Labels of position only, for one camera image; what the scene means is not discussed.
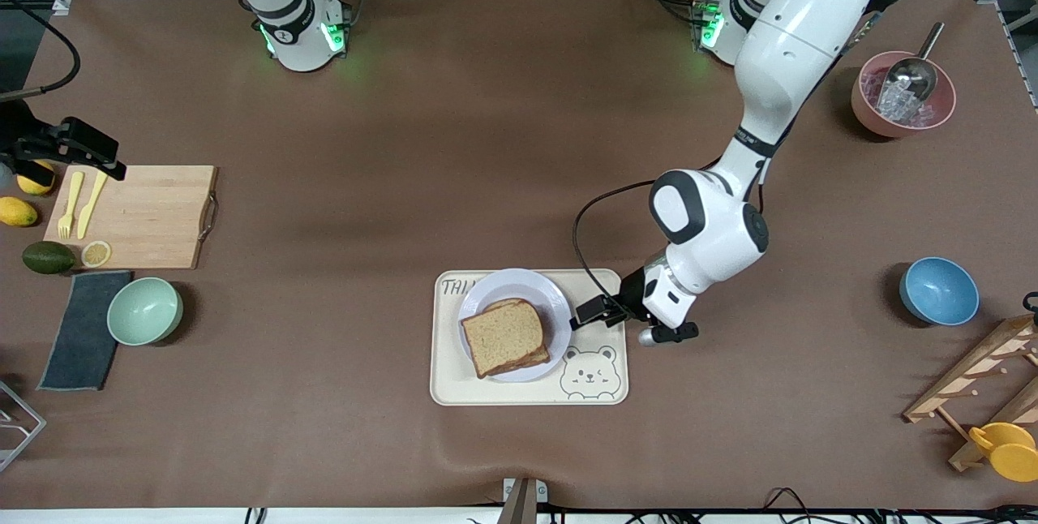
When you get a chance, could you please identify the round yellow lemon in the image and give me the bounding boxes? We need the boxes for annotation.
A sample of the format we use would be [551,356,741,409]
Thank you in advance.
[17,162,56,196]

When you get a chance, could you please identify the plain brown bread slice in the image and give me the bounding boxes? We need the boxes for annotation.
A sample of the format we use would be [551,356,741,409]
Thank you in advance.
[461,301,546,379]

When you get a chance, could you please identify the white round plate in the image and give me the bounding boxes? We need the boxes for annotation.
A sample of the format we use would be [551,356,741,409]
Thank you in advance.
[457,268,574,384]

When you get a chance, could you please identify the cream bear-print tray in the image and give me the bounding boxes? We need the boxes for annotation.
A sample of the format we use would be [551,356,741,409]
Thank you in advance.
[430,268,630,407]

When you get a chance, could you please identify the wooden cutting board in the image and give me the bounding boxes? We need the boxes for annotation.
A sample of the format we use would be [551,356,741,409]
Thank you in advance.
[42,165,220,271]

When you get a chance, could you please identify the yellow plastic fork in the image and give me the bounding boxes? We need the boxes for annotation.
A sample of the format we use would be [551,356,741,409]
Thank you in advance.
[57,171,84,241]

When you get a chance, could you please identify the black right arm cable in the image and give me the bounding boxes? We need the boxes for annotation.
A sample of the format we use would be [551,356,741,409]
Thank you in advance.
[0,0,84,101]

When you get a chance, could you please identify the pink bowl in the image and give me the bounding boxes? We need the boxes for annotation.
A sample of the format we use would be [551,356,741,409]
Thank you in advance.
[851,51,958,139]

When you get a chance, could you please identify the yellow plastic cup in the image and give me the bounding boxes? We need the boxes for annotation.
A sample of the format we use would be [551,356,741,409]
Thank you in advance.
[969,422,1038,483]

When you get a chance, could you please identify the blue bowl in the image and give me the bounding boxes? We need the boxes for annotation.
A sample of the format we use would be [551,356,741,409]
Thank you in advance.
[899,256,980,327]

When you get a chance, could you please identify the bread slice under egg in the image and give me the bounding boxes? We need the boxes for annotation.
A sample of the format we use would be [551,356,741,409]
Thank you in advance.
[478,297,553,379]

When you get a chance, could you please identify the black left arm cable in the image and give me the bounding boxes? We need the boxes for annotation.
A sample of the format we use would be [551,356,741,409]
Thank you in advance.
[572,178,659,299]

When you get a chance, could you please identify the yellow lemon lower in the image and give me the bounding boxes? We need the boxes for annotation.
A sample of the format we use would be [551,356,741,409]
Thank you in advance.
[0,197,39,228]

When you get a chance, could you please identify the brown table mat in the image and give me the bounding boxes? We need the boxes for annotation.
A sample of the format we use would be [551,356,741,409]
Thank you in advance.
[0,0,1038,513]

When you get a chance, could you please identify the green avocado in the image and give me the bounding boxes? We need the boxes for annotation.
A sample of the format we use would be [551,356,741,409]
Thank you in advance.
[22,241,77,275]

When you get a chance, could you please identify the wooden drying rack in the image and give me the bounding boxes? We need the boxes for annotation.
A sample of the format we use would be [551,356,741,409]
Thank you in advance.
[903,313,1038,474]

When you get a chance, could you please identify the pale green bowl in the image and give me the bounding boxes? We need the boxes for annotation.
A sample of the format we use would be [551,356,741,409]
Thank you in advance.
[107,277,184,346]

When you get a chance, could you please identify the metal wire rack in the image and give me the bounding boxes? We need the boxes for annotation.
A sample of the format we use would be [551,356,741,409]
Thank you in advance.
[0,380,47,474]

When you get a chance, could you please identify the clear ice cubes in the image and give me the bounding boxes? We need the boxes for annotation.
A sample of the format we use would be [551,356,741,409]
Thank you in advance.
[864,74,946,129]

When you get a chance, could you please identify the dark grey cloth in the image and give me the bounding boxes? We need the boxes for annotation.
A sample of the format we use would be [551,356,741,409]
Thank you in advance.
[37,270,133,392]

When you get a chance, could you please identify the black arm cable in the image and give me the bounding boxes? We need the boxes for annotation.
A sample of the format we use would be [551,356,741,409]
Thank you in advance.
[572,178,659,299]
[0,0,84,101]

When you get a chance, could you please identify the metal scoop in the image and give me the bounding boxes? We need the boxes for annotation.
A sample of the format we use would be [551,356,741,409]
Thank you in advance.
[880,22,946,101]

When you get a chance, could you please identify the yellow plastic knife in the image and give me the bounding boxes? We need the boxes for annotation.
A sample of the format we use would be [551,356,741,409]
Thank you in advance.
[76,167,111,240]

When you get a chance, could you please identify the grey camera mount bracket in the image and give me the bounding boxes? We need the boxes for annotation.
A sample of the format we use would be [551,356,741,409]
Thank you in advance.
[496,477,548,524]

